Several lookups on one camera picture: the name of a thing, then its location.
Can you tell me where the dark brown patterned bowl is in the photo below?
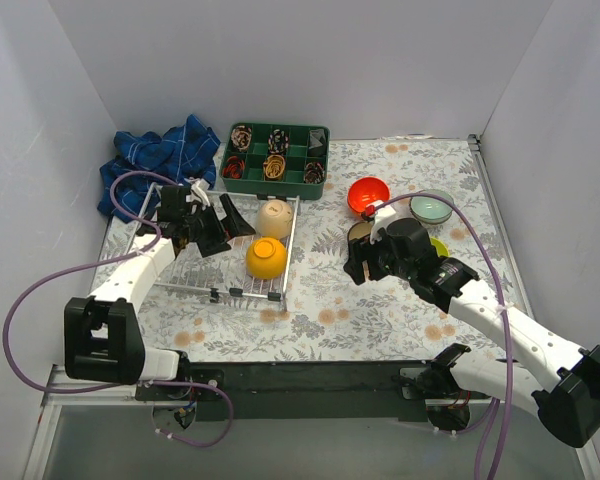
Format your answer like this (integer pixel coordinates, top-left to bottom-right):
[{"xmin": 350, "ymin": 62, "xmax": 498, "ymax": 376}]
[{"xmin": 347, "ymin": 222, "xmax": 372, "ymax": 242}]

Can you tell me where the lime green bowl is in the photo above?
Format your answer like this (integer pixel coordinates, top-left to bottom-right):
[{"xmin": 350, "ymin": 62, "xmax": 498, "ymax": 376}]
[{"xmin": 430, "ymin": 237, "xmax": 450, "ymax": 257}]

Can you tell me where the cream beige bowl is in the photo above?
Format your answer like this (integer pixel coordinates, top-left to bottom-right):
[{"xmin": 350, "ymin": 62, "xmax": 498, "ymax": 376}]
[{"xmin": 255, "ymin": 199, "xmax": 294, "ymax": 240}]

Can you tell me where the yellow bowl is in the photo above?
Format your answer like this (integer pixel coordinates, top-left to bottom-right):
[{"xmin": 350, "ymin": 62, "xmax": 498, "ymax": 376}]
[{"xmin": 245, "ymin": 237, "xmax": 287, "ymax": 280}]

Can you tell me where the pale green white bowl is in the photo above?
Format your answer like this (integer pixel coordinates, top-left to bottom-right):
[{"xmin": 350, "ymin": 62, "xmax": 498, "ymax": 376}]
[{"xmin": 409, "ymin": 196, "xmax": 453, "ymax": 225}]

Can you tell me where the orange bowl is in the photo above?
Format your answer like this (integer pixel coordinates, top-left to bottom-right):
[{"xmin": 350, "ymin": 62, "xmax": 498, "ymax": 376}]
[{"xmin": 347, "ymin": 176, "xmax": 390, "ymax": 216}]

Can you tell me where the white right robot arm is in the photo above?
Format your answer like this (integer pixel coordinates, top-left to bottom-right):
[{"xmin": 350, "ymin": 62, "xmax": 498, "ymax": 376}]
[{"xmin": 344, "ymin": 218, "xmax": 600, "ymax": 448}]

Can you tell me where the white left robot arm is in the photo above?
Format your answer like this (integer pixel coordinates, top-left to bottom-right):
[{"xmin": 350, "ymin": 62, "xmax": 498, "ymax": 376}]
[{"xmin": 64, "ymin": 186, "xmax": 255, "ymax": 400}]

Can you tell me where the red black rolled tie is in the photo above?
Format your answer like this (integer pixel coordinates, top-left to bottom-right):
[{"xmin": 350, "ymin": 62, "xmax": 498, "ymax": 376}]
[{"xmin": 222, "ymin": 156, "xmax": 246, "ymax": 179}]

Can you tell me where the blue plaid cloth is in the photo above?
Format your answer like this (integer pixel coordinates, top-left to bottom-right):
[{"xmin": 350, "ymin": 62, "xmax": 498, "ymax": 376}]
[{"xmin": 97, "ymin": 114, "xmax": 220, "ymax": 223}]

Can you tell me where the yellow rolled tie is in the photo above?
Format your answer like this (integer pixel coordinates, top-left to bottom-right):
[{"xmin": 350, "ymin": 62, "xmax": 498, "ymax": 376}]
[{"xmin": 263, "ymin": 154, "xmax": 286, "ymax": 181}]

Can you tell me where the green compartment organizer box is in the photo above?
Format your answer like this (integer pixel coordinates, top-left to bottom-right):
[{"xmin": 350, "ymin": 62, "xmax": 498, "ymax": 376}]
[{"xmin": 218, "ymin": 122, "xmax": 330, "ymax": 200}]

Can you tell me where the brown black rolled tie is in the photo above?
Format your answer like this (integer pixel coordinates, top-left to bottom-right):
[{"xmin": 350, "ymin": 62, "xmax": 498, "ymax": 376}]
[{"xmin": 303, "ymin": 161, "xmax": 325, "ymax": 184}]

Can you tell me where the pink black rolled tie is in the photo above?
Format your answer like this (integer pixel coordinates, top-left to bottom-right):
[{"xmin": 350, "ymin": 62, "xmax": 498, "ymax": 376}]
[{"xmin": 230, "ymin": 125, "xmax": 252, "ymax": 152}]

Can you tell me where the dark multicolour rolled tie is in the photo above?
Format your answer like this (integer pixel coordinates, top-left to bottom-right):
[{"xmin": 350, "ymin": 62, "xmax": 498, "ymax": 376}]
[{"xmin": 268, "ymin": 128, "xmax": 289, "ymax": 155}]

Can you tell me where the black folded item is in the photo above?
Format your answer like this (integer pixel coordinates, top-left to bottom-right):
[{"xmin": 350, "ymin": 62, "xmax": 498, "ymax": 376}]
[{"xmin": 307, "ymin": 128, "xmax": 327, "ymax": 157}]

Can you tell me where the metal wire dish rack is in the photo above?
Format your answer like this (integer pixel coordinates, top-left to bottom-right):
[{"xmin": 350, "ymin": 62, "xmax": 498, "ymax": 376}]
[{"xmin": 154, "ymin": 197, "xmax": 301, "ymax": 311}]

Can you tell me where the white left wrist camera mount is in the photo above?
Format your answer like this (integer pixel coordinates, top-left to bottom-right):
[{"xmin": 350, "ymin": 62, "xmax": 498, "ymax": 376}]
[{"xmin": 189, "ymin": 178, "xmax": 211, "ymax": 207}]

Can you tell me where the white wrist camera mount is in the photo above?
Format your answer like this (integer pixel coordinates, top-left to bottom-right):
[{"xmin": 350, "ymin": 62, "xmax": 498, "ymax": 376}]
[
  {"xmin": 189, "ymin": 178, "xmax": 211, "ymax": 207},
  {"xmin": 363, "ymin": 204, "xmax": 398, "ymax": 244}
]

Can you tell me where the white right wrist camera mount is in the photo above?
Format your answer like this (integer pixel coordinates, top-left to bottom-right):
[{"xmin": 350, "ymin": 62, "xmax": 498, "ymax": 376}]
[{"xmin": 363, "ymin": 204, "xmax": 398, "ymax": 244}]

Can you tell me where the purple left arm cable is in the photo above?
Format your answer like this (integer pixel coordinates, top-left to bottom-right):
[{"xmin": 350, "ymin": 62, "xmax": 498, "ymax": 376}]
[{"xmin": 2, "ymin": 170, "xmax": 235, "ymax": 448}]

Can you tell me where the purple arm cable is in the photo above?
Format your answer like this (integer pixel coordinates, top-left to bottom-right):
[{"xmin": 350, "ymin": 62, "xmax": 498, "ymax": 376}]
[
  {"xmin": 374, "ymin": 188, "xmax": 519, "ymax": 480},
  {"xmin": 2, "ymin": 170, "xmax": 235, "ymax": 448}
]

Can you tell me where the aluminium frame rail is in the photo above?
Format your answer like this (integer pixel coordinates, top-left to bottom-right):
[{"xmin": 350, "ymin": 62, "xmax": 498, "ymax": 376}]
[{"xmin": 467, "ymin": 134, "xmax": 533, "ymax": 315}]

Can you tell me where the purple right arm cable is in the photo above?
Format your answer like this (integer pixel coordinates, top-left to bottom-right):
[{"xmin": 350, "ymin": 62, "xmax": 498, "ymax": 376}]
[{"xmin": 374, "ymin": 188, "xmax": 519, "ymax": 480}]

